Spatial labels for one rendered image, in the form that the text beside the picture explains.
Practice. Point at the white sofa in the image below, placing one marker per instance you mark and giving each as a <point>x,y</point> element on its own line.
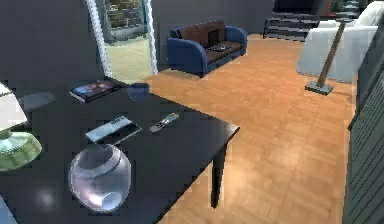
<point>350,50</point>

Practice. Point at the clear glass bowl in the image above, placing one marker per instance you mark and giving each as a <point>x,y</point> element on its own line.
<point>100,178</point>

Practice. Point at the grey plate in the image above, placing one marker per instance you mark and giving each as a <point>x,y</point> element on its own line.
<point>36,100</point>

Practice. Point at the grey remote control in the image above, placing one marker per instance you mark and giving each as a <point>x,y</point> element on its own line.
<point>164,122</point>

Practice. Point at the wooden floor lamp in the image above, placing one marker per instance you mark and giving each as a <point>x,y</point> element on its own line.
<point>328,60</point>

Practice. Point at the dark book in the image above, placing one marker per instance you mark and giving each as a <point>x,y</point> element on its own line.
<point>95,90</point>

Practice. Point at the blue sofa with brown cushions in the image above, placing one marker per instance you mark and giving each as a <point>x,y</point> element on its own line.
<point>186,53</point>

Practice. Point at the blue glass cup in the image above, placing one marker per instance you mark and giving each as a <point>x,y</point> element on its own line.
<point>138,91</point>

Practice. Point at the black table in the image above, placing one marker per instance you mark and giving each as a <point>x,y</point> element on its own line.
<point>166,160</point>

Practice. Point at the dark grey shelf unit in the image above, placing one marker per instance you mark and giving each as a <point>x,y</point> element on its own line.
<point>290,26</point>

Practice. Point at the grey slatted cabinet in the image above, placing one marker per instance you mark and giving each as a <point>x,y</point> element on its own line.
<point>366,150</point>

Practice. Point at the green table lamp white shade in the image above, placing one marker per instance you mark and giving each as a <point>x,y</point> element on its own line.
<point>13,146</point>

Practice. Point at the dark object on sofa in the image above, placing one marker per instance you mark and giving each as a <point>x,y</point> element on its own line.
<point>219,47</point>

